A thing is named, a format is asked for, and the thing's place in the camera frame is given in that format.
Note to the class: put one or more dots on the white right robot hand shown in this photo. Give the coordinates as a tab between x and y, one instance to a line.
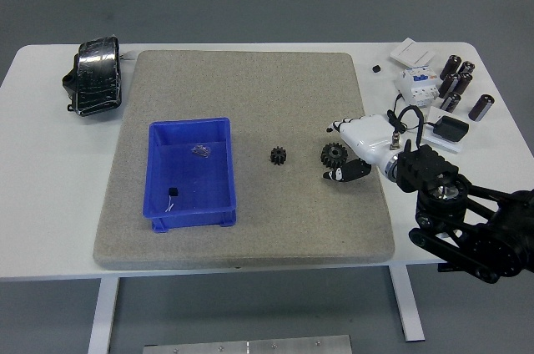
369	135

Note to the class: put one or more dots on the large black gear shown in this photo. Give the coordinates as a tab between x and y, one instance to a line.
334	155

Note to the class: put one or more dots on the small black gear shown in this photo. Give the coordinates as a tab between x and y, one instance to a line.
277	155

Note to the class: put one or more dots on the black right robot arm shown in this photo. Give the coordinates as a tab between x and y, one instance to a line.
425	170

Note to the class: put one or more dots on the blue plastic box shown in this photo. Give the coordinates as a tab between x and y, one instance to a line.
192	178

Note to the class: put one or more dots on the small black cap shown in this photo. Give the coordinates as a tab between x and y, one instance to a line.
376	68

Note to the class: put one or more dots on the white circuit breaker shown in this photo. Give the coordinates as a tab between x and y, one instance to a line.
417	87

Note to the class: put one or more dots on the white flat panel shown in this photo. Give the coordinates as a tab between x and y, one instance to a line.
436	114

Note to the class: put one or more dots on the black power adapter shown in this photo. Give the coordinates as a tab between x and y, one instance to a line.
451	128

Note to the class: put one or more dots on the dark brown capacitor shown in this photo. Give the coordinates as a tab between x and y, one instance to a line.
481	107
451	102
453	65
447	83
463	83
466	68

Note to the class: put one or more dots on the grey-brown mat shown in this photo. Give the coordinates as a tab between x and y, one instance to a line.
258	91

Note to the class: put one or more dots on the small clear plastic bag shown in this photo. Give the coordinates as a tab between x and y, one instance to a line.
201	150

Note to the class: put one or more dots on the white table leg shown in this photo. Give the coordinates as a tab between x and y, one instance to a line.
102	316
406	308

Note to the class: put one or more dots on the grey metal plate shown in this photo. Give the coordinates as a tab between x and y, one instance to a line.
246	345

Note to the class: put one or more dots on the black tape-wrapped bundle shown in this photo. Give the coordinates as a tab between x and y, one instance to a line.
98	76

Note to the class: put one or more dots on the white wall switch panel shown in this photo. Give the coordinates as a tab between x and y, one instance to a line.
412	52

